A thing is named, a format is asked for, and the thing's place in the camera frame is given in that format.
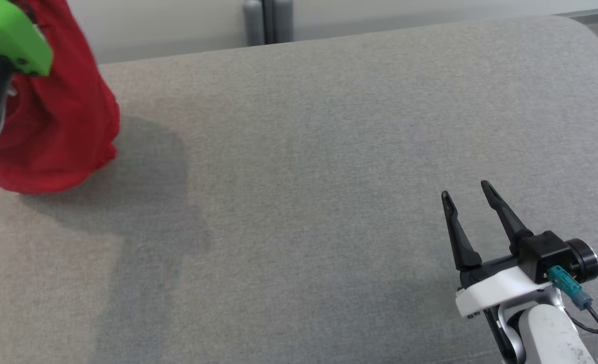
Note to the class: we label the black right wrist round housing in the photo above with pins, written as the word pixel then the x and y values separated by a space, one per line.
pixel 585 258

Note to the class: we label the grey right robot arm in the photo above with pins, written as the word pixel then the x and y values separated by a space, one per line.
pixel 552 333

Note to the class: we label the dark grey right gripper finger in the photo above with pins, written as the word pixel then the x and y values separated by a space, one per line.
pixel 461 242
pixel 506 217

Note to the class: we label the red shorts with white trim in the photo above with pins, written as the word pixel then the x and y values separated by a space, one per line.
pixel 61 116

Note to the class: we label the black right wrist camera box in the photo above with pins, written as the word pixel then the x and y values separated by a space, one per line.
pixel 542 253

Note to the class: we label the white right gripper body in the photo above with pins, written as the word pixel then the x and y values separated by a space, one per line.
pixel 496 285

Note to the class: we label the grey rounded cylinder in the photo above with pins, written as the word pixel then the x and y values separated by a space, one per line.
pixel 253 23
pixel 283 20

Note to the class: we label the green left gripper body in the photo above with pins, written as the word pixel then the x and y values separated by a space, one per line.
pixel 5 30

